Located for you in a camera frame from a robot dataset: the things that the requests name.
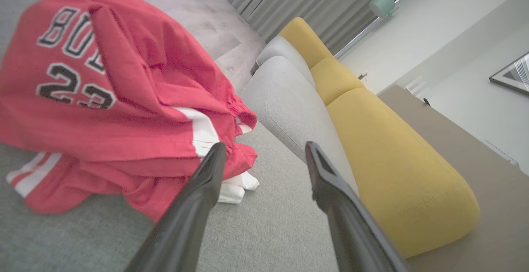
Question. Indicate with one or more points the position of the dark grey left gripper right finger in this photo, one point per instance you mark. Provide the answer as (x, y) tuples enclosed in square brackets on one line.
[(347, 230)]

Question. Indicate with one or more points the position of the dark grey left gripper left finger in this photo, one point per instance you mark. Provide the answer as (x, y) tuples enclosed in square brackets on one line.
[(194, 214)]

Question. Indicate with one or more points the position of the red and white garment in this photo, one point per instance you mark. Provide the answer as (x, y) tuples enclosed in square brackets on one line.
[(103, 189)]

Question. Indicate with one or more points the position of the large yellow sofa backrest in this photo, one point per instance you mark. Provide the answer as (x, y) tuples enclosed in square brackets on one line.
[(396, 172)]

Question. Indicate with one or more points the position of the grey sofa seat cushion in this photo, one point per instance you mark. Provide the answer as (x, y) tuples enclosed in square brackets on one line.
[(285, 53), (289, 106)]

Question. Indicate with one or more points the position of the red Bulls 23 jersey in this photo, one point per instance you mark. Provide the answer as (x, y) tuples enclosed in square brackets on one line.
[(136, 77)]

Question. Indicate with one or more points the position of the mint green lamp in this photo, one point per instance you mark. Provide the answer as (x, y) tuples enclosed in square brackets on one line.
[(382, 4)]

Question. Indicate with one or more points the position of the grey pleated curtain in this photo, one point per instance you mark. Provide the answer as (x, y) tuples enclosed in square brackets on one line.
[(306, 3)]

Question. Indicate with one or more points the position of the framed wall picture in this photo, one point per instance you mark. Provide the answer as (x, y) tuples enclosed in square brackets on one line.
[(514, 75)]

